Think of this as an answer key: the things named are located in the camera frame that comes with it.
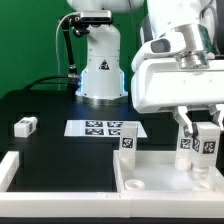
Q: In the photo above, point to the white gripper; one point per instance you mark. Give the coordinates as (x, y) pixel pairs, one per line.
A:
(179, 72)

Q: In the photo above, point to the white square tabletop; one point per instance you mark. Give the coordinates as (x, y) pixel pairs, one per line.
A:
(154, 171)

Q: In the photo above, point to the white fiducial tag sheet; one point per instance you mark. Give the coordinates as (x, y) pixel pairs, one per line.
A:
(99, 128)

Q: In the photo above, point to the white U-shaped fence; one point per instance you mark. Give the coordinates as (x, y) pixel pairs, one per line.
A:
(195, 204)

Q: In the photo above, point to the camera on black mount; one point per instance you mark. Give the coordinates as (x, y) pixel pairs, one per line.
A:
(80, 21)

